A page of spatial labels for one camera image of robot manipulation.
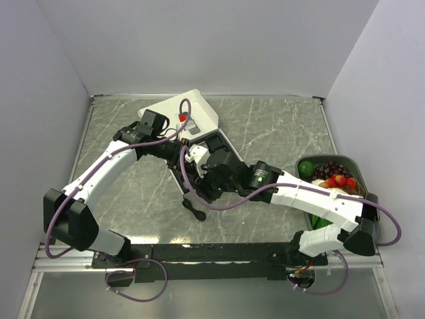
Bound black charging cable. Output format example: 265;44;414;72
181;195;207;222

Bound fake dark grapes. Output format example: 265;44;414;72
313;161;353;179

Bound fake green lime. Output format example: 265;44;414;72
297;160;315;178

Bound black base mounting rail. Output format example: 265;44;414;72
92;243;328;283

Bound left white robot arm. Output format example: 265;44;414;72
43;108;192;267

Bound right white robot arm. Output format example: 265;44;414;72
179;146;378;265

